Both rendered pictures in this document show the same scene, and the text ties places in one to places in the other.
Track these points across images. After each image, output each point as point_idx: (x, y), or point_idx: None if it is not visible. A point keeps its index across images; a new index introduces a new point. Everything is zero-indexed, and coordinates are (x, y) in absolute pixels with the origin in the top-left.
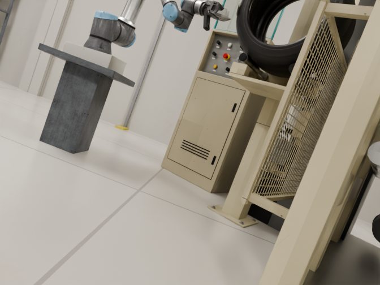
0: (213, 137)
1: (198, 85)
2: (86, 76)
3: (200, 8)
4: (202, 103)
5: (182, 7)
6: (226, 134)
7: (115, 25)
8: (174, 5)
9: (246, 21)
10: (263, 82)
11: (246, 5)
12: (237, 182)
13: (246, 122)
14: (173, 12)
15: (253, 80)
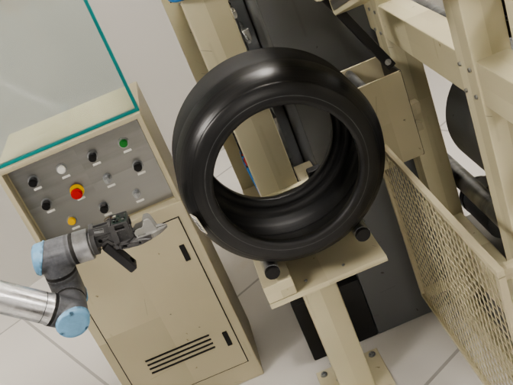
0: (193, 314)
1: (79, 274)
2: None
3: (92, 252)
4: (118, 292)
5: (51, 276)
6: (211, 293)
7: None
8: (75, 308)
9: (240, 234)
10: (337, 279)
11: (215, 214)
12: (337, 355)
13: (204, 239)
14: (85, 318)
15: (318, 287)
